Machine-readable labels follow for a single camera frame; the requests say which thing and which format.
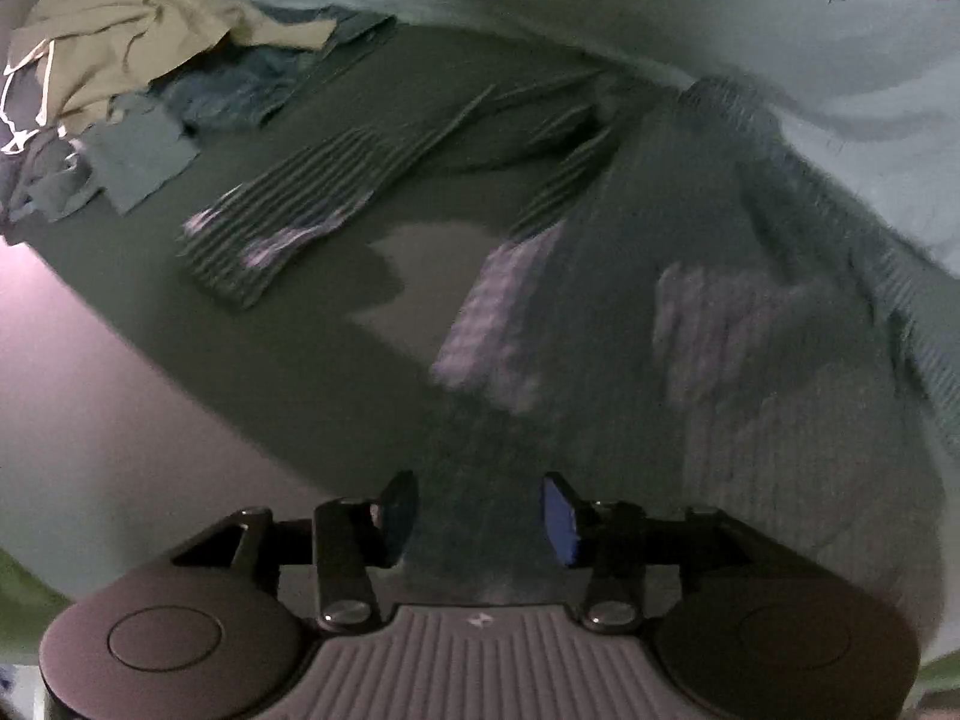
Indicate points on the dark garment with white trim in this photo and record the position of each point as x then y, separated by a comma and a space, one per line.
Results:
22, 94

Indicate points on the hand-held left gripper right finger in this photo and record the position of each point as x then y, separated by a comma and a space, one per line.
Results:
562, 525

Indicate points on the blue-grey cloth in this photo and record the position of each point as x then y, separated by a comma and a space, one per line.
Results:
127, 157

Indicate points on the blue denim jeans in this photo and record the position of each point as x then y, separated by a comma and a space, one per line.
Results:
240, 82

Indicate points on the white carrot print sheet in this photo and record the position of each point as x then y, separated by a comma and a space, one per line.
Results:
750, 30

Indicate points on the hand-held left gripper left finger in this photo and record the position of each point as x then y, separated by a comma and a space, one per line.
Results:
396, 521

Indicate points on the blue checked shirt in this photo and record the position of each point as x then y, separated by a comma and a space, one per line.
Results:
675, 240

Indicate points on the beige cloth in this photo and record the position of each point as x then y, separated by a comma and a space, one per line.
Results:
135, 7

